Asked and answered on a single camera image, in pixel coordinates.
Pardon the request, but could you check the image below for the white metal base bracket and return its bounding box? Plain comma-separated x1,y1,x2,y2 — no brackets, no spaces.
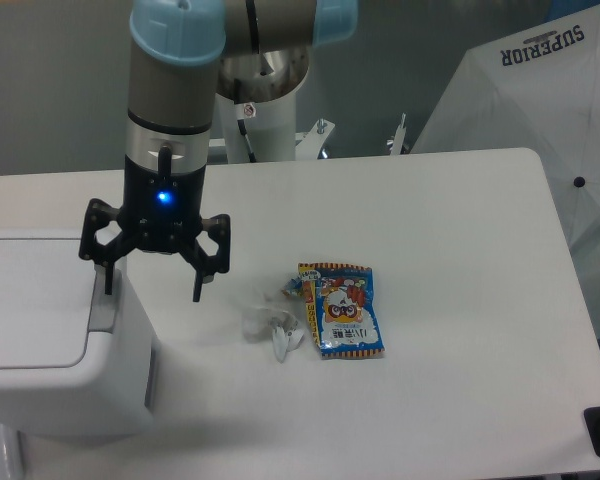
209,118,336,164

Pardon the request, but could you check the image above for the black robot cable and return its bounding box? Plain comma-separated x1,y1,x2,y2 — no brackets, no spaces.
232,78,258,164

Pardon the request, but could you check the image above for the small torn blue wrapper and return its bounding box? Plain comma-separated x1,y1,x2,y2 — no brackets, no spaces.
280,276,304,300

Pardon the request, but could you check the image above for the crumpled white paper wrapper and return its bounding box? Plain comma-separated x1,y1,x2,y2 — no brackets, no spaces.
241,303,305,363

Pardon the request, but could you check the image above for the white push-lid trash can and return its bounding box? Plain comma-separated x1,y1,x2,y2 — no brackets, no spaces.
0,229,159,437

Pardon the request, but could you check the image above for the silver clamp bracket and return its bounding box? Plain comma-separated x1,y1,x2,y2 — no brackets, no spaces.
386,112,410,156

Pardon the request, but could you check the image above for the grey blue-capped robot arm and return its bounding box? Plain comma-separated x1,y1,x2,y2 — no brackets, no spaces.
79,1,358,294

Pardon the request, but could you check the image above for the blue cartoon snack bag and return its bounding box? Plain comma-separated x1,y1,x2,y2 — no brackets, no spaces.
298,262,385,359

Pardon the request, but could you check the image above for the white Superior umbrella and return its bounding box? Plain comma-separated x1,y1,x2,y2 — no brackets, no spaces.
413,4,600,245

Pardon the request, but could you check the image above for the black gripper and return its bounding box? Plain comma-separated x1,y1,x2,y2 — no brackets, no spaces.
78,158,231,302

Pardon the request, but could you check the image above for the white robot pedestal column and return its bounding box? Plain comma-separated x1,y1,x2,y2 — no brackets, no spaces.
213,49,311,165

